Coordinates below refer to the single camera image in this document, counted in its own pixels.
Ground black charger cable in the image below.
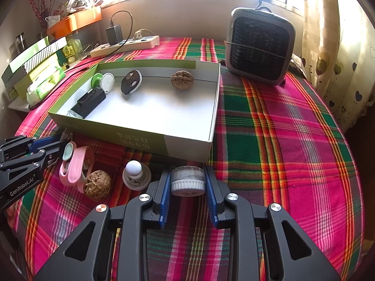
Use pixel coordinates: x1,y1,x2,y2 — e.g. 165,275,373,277
110,11,134,55

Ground green and white round holder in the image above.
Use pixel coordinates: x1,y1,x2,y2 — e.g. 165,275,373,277
91,73,115,94

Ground white knob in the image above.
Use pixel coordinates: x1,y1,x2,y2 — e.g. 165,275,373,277
122,160,152,190

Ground red flower branches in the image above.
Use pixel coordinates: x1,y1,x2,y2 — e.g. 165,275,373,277
25,0,56,33

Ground brown walnut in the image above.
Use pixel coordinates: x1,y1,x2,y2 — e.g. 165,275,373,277
83,170,112,202
171,70,195,89

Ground green and white cardboard box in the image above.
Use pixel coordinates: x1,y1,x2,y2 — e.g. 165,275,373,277
48,59,221,164

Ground yellow green bottle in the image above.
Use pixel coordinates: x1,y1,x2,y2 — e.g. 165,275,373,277
63,35,84,60

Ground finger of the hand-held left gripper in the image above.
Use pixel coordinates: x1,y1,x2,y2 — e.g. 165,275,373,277
0,135,65,160
0,143,69,182

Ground black and clear device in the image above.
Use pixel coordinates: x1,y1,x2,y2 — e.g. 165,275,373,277
68,89,106,120

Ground dark glass jar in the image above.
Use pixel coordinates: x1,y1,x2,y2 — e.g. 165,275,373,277
13,33,27,55

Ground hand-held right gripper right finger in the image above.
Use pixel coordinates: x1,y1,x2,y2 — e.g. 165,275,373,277
204,166,342,281

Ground grey space heater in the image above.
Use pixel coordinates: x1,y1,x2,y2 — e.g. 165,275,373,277
224,7,296,86

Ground green tissue pack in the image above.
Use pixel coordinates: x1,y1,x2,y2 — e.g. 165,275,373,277
26,66,65,104

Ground white lidded jar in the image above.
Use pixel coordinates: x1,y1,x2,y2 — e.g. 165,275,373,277
171,166,206,197

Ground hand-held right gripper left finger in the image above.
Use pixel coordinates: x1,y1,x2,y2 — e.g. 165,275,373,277
34,171,172,281

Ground pink holder with pale cap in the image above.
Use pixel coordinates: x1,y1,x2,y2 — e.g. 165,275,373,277
59,141,77,186

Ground black oval disc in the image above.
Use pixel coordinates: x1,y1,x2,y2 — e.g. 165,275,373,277
121,70,143,95

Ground black charger adapter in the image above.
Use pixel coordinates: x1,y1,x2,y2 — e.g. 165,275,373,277
106,26,124,45

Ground orange tray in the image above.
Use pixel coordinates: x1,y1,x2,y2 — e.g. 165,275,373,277
47,6,102,38

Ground heart print curtain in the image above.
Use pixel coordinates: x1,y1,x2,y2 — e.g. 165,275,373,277
302,0,375,132

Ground white power strip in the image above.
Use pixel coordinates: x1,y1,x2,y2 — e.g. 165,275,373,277
90,35,160,58

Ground plain pink clip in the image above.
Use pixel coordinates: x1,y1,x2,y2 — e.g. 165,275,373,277
69,146,96,194

